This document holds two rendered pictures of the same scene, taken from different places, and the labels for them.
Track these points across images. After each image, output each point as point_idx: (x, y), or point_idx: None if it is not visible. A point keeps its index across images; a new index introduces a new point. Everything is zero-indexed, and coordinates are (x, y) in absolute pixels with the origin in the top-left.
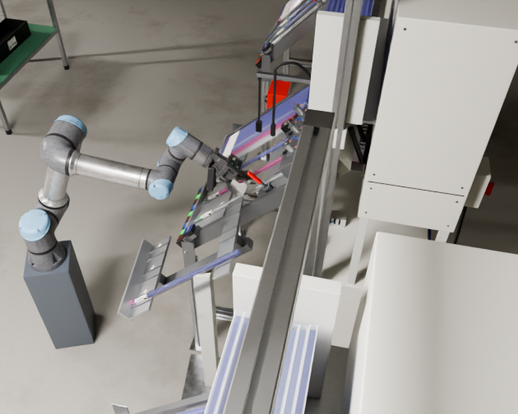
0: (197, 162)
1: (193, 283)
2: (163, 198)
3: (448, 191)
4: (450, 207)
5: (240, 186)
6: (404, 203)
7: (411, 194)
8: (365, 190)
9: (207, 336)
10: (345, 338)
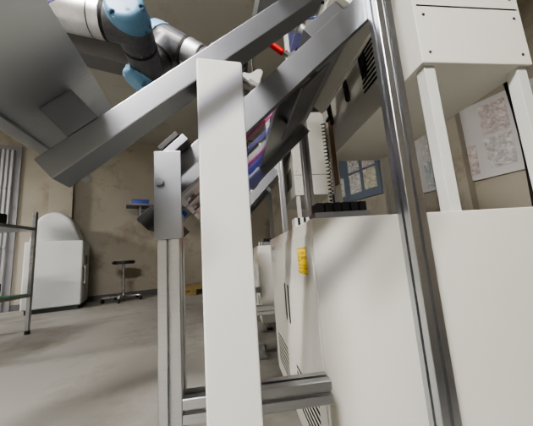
0: (189, 47)
1: (172, 287)
2: (131, 11)
3: (499, 7)
4: (511, 27)
5: (252, 74)
6: (464, 30)
7: (466, 15)
8: (417, 18)
9: (235, 369)
10: (502, 376)
